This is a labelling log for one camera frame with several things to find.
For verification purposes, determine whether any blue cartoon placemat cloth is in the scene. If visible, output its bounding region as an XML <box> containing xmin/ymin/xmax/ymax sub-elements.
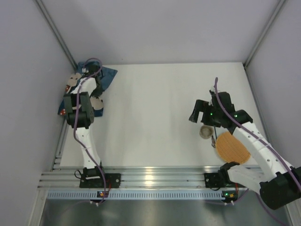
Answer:
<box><xmin>65</xmin><ymin>60</ymin><xmax>118</xmax><ymax>117</ymax></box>

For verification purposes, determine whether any small beige ceramic cup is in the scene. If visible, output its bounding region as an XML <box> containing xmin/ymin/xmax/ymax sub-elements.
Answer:
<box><xmin>199</xmin><ymin>125</ymin><xmax>214</xmax><ymax>139</ymax></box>

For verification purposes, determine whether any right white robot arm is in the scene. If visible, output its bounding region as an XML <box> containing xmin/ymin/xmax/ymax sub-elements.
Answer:
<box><xmin>189</xmin><ymin>91</ymin><xmax>301</xmax><ymax>210</ymax></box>

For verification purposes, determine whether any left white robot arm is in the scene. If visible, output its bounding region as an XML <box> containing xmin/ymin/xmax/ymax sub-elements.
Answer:
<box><xmin>63</xmin><ymin>64</ymin><xmax>103</xmax><ymax>180</ymax></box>

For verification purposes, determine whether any orange woven round coaster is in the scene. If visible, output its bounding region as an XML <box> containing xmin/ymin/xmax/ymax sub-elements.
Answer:
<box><xmin>215</xmin><ymin>132</ymin><xmax>251</xmax><ymax>164</ymax></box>

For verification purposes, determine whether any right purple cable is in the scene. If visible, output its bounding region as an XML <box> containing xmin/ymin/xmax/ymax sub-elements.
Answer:
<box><xmin>213</xmin><ymin>77</ymin><xmax>301</xmax><ymax>191</ymax></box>

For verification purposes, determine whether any purple cable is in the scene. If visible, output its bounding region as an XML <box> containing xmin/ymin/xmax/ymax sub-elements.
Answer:
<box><xmin>73</xmin><ymin>57</ymin><xmax>111</xmax><ymax>203</ymax></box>
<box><xmin>213</xmin><ymin>77</ymin><xmax>301</xmax><ymax>191</ymax></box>

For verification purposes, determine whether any left aluminium corner post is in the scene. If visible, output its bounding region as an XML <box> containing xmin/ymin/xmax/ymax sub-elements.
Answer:
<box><xmin>33</xmin><ymin>0</ymin><xmax>78</xmax><ymax>70</ymax></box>

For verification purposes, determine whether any aluminium corner post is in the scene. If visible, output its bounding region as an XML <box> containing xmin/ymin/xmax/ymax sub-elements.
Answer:
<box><xmin>33</xmin><ymin>0</ymin><xmax>78</xmax><ymax>70</ymax></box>
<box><xmin>243</xmin><ymin>0</ymin><xmax>288</xmax><ymax>70</ymax></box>

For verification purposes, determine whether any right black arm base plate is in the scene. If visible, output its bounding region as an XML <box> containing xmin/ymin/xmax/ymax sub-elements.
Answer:
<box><xmin>204</xmin><ymin>173</ymin><xmax>236</xmax><ymax>190</ymax></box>

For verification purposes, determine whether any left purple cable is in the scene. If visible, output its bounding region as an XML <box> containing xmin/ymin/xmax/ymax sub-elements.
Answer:
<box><xmin>73</xmin><ymin>57</ymin><xmax>111</xmax><ymax>203</ymax></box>

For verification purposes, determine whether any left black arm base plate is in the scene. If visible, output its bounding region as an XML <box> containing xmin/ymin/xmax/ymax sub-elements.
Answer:
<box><xmin>79</xmin><ymin>173</ymin><xmax>121</xmax><ymax>188</ymax></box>

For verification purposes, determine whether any aluminium mounting rail frame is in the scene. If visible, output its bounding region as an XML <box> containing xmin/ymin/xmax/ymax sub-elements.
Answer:
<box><xmin>38</xmin><ymin>140</ymin><xmax>224</xmax><ymax>190</ymax></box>

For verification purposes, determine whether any right aluminium corner post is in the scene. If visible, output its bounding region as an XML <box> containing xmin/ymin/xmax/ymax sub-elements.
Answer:
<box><xmin>243</xmin><ymin>0</ymin><xmax>288</xmax><ymax>70</ymax></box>

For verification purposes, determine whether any perforated metal cable strip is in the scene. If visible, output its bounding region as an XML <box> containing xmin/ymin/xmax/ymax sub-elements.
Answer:
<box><xmin>47</xmin><ymin>190</ymin><xmax>238</xmax><ymax>201</ymax></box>

